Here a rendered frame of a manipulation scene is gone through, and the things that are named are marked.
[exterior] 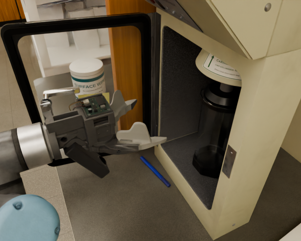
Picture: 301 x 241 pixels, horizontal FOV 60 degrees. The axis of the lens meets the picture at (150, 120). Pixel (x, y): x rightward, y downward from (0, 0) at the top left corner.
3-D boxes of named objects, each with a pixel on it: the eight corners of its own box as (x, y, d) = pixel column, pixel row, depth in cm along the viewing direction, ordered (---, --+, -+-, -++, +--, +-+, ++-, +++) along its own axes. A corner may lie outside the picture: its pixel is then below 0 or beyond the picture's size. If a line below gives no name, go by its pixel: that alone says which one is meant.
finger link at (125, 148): (136, 150, 46) (89, 146, 47) (137, 157, 47) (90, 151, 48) (141, 133, 50) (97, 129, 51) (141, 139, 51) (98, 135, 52)
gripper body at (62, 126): (118, 112, 45) (46, 132, 41) (122, 148, 50) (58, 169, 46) (104, 91, 51) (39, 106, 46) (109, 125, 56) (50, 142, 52)
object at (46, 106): (55, 123, 64) (49, 104, 61) (46, 125, 64) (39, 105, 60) (55, 118, 66) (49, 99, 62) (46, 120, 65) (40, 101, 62)
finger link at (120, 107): (136, 82, 57) (110, 103, 50) (137, 104, 60) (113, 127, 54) (124, 79, 58) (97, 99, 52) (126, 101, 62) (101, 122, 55)
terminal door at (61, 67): (151, 147, 81) (151, 12, 57) (48, 168, 75) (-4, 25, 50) (150, 145, 82) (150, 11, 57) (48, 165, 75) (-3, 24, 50)
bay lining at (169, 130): (224, 120, 87) (249, 9, 65) (287, 176, 69) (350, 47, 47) (159, 142, 79) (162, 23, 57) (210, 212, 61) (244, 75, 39)
